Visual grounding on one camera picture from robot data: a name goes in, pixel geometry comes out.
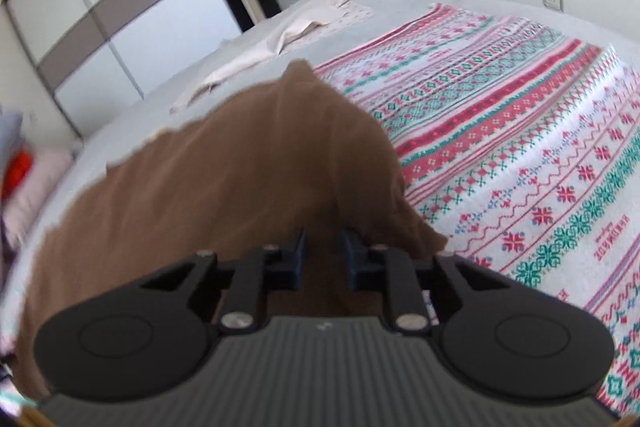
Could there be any white sliding wardrobe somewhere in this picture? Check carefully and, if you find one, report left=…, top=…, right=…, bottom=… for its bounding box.
left=0, top=0, right=262, bottom=138

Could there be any red green patterned blanket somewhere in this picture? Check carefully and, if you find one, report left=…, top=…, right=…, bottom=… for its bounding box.
left=312, top=2, right=640, bottom=419

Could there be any red cloth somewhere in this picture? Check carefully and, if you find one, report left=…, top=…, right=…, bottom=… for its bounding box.
left=0, top=149, right=34, bottom=204

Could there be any pink pillow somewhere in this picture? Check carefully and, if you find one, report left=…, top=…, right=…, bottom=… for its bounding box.
left=0, top=146, right=74, bottom=250

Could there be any grey folded cloth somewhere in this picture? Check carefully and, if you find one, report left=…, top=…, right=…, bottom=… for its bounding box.
left=0, top=111, right=25, bottom=168

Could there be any brown coat with fleece collar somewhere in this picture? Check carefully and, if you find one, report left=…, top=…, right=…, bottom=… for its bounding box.
left=10, top=59, right=449, bottom=400

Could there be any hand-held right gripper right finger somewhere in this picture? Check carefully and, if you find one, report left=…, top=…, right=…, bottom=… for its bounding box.
left=337, top=229, right=507, bottom=335

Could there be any bed with grey sheet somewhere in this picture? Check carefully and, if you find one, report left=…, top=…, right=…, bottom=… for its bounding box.
left=0, top=0, right=640, bottom=358

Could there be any cream cloth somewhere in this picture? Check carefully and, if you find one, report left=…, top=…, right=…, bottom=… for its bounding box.
left=169, top=0, right=374, bottom=116

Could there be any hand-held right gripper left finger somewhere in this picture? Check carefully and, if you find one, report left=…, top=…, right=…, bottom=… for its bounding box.
left=137, top=227, right=308, bottom=335

